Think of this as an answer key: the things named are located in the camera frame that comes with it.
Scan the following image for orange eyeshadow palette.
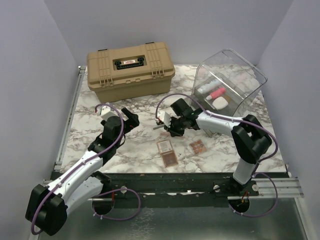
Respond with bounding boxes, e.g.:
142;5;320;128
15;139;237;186
189;139;207;155

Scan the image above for purple cable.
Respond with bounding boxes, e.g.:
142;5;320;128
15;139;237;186
31;103;141;236
155;93;280;218

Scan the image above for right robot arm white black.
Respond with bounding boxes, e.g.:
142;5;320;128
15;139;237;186
156;98;272;196

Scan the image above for houndstooth patterned eyeliner pen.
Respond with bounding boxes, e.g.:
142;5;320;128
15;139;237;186
153;124;165;130

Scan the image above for pale pink makeup stick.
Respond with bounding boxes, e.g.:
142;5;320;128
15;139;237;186
159;132;171;140

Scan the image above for clear acrylic makeup organizer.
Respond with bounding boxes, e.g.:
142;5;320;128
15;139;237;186
192;48;268;137

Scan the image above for pink tube with white cap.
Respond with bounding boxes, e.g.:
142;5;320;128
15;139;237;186
205;87;226;101

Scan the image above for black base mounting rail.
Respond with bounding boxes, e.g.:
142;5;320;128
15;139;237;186
82;171;266;209

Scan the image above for tan plastic toolbox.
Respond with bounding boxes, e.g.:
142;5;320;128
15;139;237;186
86;42;176;103

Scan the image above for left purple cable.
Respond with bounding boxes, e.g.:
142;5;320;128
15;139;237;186
31;103;141;236

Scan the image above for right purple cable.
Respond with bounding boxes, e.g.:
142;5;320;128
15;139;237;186
155;93;280;218

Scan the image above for rose gold clear compact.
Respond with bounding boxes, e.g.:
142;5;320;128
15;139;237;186
161;151;178;168

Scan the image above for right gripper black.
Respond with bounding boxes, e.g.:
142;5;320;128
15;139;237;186
164;116;187;137

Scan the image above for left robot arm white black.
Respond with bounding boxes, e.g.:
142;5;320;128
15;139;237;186
25;104;140;236

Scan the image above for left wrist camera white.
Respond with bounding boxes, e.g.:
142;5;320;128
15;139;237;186
96;105;118;121

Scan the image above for labelled compact box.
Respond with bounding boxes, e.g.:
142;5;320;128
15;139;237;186
156;140;173;154

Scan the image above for aluminium frame rail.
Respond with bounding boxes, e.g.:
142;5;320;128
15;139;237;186
53;66;87;172

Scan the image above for white egg-shaped sponge case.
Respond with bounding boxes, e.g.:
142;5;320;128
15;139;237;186
212;96;229;110

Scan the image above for white spray bottle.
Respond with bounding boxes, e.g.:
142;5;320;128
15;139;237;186
198;79;222;94

